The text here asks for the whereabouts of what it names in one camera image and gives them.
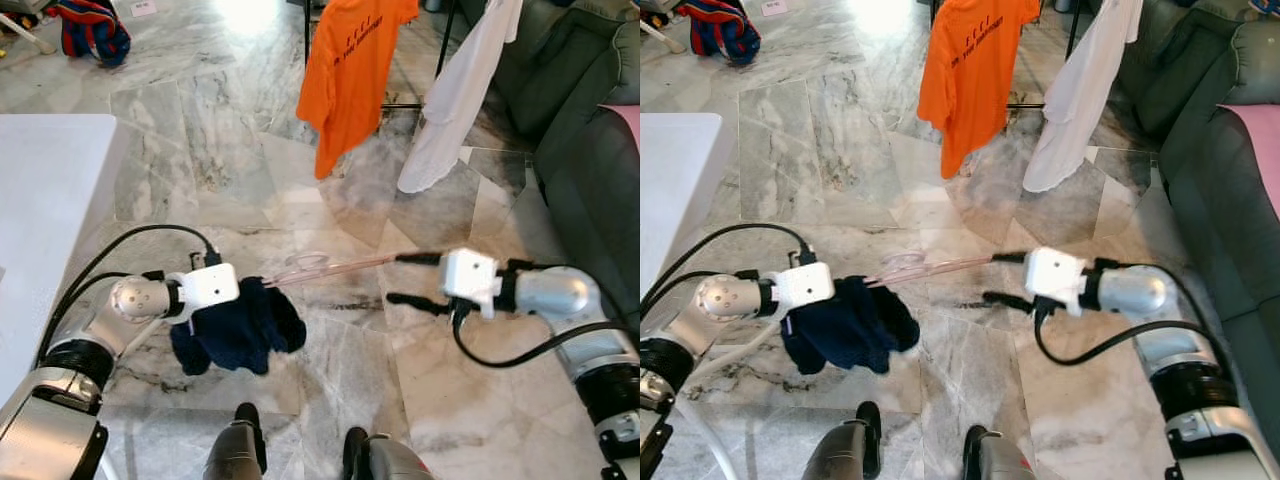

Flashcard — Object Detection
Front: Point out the pink cushion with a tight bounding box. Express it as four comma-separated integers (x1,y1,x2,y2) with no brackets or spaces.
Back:
598,103,641,152
1225,103,1280,222

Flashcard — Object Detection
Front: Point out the white shirt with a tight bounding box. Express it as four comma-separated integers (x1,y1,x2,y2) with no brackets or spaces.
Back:
1022,0,1147,195
397,0,527,195

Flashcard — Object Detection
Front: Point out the white plastic folding table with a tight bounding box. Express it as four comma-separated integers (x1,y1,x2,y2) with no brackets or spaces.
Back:
640,113,740,333
0,113,132,402

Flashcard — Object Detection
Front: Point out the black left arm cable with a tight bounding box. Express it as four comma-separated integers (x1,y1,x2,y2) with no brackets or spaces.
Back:
40,270,168,351
640,221,817,311
640,270,763,323
43,222,224,343

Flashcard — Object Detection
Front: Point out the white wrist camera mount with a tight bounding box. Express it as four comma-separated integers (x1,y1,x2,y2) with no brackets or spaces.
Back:
1022,247,1089,307
440,248,502,310
770,262,837,314
178,262,242,314

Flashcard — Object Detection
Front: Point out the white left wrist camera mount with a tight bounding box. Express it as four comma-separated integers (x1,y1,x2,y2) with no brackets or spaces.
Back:
770,262,837,314
178,262,242,314

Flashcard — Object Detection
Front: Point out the navy blue garment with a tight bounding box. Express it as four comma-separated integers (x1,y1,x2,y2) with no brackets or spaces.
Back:
170,277,309,377
780,275,922,377

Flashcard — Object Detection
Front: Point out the grey right robot leg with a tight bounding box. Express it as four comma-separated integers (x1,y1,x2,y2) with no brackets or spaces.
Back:
343,427,437,480
963,425,1037,480

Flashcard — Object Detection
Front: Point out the red and blue bag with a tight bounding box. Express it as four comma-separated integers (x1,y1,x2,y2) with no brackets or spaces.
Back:
678,0,762,67
55,0,134,70

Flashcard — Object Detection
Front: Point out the dark green sofa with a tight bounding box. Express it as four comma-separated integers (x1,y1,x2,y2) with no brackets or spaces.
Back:
455,0,641,333
1115,0,1280,403

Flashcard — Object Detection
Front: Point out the pink plastic hanger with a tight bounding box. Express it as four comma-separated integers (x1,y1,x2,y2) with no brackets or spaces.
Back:
262,253,401,292
865,250,1001,292

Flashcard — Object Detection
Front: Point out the orange t-shirt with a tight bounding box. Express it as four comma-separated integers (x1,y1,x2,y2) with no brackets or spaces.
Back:
917,0,1044,182
297,0,422,182

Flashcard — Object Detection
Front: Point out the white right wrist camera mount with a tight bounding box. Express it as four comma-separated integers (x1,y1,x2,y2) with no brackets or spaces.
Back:
1022,247,1089,307
440,248,502,310

